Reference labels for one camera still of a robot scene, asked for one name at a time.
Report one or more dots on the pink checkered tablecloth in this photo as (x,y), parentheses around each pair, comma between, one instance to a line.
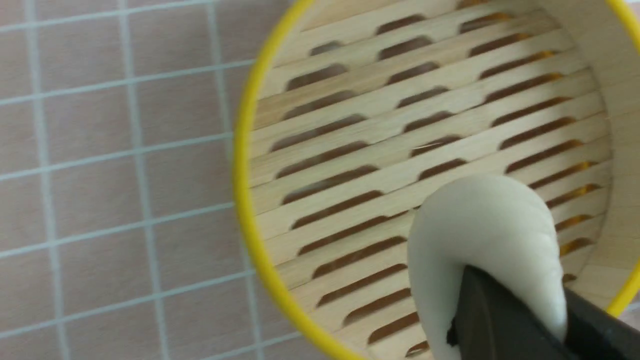
(120,237)

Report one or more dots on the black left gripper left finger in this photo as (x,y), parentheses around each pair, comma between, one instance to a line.
(490,323)

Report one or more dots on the white bun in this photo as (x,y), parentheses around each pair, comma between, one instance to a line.
(494,223)

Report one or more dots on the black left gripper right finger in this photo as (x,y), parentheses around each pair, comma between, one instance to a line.
(593,334)

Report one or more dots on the bamboo steamer tray yellow rim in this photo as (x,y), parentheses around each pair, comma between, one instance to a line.
(356,110)

